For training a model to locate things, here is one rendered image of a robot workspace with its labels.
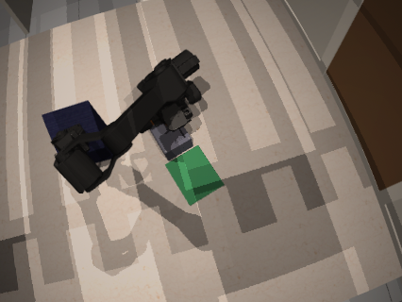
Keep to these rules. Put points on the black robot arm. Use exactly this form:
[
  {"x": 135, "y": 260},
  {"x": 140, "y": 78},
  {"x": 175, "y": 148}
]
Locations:
[{"x": 165, "y": 85}]

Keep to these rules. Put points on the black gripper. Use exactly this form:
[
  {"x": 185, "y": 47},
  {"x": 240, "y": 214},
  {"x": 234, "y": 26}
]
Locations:
[{"x": 192, "y": 95}]

